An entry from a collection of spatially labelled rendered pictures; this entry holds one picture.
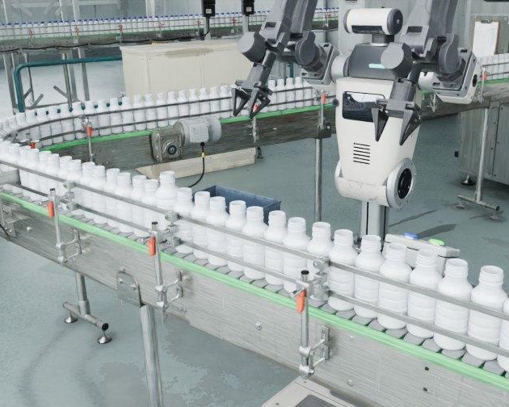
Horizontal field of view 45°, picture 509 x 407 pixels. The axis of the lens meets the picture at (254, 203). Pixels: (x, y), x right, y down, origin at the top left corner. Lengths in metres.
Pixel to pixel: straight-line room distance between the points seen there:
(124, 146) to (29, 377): 1.15
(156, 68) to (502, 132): 2.92
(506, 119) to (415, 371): 4.07
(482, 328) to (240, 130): 2.34
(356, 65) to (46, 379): 1.96
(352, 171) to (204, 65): 3.90
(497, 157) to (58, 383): 3.74
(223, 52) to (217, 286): 4.43
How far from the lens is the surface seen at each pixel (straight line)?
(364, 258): 1.21
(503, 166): 5.23
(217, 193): 2.28
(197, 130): 2.98
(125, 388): 2.85
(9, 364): 3.18
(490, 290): 1.12
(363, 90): 1.83
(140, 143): 3.05
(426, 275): 1.16
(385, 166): 1.85
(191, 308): 1.57
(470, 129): 5.38
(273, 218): 1.33
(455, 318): 1.16
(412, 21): 1.59
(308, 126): 3.53
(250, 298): 1.40
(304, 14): 1.91
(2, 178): 2.16
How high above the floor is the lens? 1.63
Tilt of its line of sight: 19 degrees down
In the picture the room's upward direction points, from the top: 2 degrees counter-clockwise
